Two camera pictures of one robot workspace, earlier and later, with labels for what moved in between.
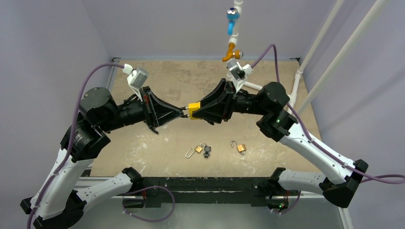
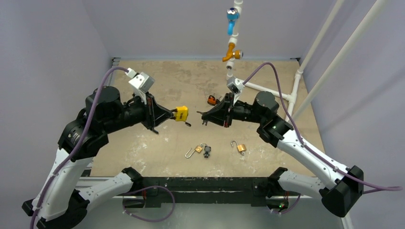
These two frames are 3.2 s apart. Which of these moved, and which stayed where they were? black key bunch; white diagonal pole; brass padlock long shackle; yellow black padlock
Moved: yellow black padlock
Stayed: black key bunch; white diagonal pole; brass padlock long shackle
